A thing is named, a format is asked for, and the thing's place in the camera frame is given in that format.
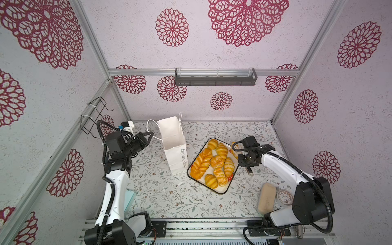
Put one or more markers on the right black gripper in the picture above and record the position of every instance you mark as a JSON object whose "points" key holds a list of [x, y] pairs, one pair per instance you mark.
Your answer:
{"points": [[240, 161]]}

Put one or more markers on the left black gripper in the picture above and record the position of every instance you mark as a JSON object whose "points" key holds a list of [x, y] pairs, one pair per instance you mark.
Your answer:
{"points": [[139, 137]]}

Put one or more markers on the metal tongs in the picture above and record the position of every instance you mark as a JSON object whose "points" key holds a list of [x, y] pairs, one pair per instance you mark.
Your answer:
{"points": [[249, 171]]}

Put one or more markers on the striped bread roll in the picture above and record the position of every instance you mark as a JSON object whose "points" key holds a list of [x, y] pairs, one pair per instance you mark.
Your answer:
{"points": [[234, 153], [229, 167], [222, 151]]}

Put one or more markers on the white paper bag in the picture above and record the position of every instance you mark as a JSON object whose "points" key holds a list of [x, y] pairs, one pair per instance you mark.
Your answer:
{"points": [[174, 142]]}

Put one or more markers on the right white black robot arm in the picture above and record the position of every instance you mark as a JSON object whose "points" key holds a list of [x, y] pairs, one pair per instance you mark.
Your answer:
{"points": [[312, 198]]}

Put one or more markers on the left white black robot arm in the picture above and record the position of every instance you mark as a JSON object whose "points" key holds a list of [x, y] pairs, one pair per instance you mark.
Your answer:
{"points": [[111, 227]]}

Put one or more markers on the twisted bread bottom right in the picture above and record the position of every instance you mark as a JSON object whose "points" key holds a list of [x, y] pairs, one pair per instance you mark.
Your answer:
{"points": [[220, 176]]}

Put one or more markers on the round croissant bread centre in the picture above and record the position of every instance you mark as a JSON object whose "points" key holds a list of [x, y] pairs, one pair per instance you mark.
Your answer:
{"points": [[217, 162]]}

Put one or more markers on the small round bread top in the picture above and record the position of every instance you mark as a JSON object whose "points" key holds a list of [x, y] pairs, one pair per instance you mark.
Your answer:
{"points": [[212, 144]]}

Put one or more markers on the long braided orange bread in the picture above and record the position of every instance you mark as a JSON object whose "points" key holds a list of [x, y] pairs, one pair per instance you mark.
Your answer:
{"points": [[201, 164]]}

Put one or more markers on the beige sponge block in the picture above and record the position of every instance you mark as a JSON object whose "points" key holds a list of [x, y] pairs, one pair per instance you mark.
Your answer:
{"points": [[266, 199]]}

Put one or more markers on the white tray black rim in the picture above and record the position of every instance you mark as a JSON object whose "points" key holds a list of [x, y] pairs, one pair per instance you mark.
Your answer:
{"points": [[220, 189]]}

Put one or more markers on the yellow bun bottom left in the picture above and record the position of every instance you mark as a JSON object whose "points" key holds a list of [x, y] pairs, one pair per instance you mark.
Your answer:
{"points": [[211, 181]]}

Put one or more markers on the small round patterned dish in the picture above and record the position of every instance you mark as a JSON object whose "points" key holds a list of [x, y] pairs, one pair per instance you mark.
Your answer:
{"points": [[284, 197]]}

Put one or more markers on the light green box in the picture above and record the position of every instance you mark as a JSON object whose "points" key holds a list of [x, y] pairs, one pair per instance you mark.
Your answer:
{"points": [[130, 196]]}

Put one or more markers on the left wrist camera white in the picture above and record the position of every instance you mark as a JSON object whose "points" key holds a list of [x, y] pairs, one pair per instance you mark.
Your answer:
{"points": [[127, 126]]}

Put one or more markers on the black wire wall rack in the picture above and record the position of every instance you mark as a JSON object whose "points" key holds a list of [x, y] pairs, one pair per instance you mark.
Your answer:
{"points": [[88, 120]]}

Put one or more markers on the black wall shelf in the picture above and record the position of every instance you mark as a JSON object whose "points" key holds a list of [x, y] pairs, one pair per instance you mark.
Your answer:
{"points": [[247, 78]]}

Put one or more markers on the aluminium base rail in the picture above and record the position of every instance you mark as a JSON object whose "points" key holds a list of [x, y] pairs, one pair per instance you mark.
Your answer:
{"points": [[214, 228]]}

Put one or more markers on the metal handled tool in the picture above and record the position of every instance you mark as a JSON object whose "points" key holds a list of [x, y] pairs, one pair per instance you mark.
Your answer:
{"points": [[300, 232]]}

